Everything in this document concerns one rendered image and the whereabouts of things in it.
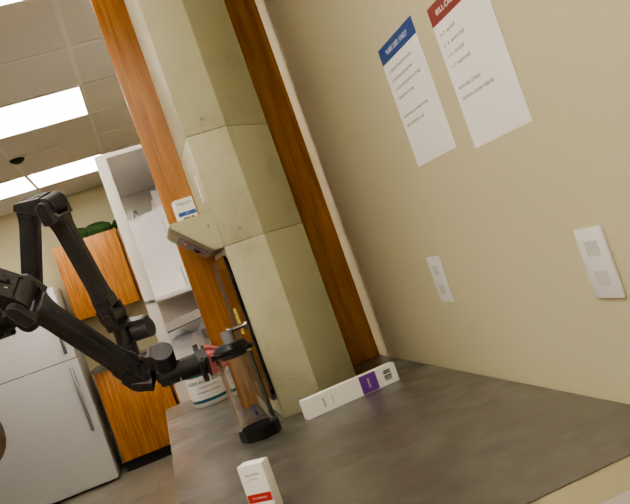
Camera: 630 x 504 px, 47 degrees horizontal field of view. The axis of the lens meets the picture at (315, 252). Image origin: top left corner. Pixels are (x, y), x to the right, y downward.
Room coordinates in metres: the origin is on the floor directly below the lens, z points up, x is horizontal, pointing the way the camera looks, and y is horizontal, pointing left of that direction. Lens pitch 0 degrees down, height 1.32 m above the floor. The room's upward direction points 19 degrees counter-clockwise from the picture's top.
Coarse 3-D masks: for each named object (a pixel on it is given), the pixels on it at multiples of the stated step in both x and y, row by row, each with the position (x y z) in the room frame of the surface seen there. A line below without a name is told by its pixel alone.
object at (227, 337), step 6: (228, 330) 1.77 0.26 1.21; (222, 336) 1.77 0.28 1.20; (228, 336) 1.77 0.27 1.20; (228, 342) 1.76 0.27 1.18; (234, 342) 1.75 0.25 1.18; (240, 342) 1.75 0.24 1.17; (246, 342) 1.76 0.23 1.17; (216, 348) 1.76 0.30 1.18; (222, 348) 1.74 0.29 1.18; (228, 348) 1.74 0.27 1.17; (234, 348) 1.73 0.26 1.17; (216, 354) 1.75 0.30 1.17
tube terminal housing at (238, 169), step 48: (192, 144) 1.89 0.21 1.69; (240, 144) 1.94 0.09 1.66; (192, 192) 2.17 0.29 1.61; (240, 192) 1.90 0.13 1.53; (288, 192) 2.06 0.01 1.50; (240, 240) 1.89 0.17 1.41; (288, 240) 1.99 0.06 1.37; (240, 288) 1.88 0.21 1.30; (288, 288) 1.93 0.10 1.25; (288, 336) 1.90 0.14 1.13; (336, 336) 2.05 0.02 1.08; (288, 384) 1.89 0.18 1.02
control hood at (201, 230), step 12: (204, 216) 1.88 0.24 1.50; (168, 228) 1.92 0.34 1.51; (180, 228) 1.86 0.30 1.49; (192, 228) 1.87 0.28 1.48; (204, 228) 1.88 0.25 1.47; (216, 228) 1.88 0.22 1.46; (192, 240) 1.89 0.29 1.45; (204, 240) 1.87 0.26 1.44; (216, 240) 1.88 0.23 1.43; (216, 252) 2.03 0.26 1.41
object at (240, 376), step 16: (224, 352) 1.73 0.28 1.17; (240, 352) 1.73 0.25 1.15; (224, 368) 1.74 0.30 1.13; (240, 368) 1.73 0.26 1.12; (256, 368) 1.76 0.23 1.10; (224, 384) 1.76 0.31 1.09; (240, 384) 1.73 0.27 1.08; (256, 384) 1.75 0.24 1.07; (240, 400) 1.73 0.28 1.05; (256, 400) 1.74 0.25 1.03; (240, 416) 1.74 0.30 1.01; (256, 416) 1.73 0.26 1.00; (272, 416) 1.76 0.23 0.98
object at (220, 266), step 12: (216, 264) 2.10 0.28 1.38; (228, 264) 1.89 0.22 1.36; (228, 276) 1.92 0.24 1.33; (228, 288) 2.01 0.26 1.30; (228, 300) 2.12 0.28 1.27; (240, 300) 1.89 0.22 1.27; (240, 312) 1.93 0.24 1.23; (240, 336) 2.14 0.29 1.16; (252, 336) 1.89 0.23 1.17; (252, 348) 1.95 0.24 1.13; (264, 372) 1.89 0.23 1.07; (264, 384) 1.96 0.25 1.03
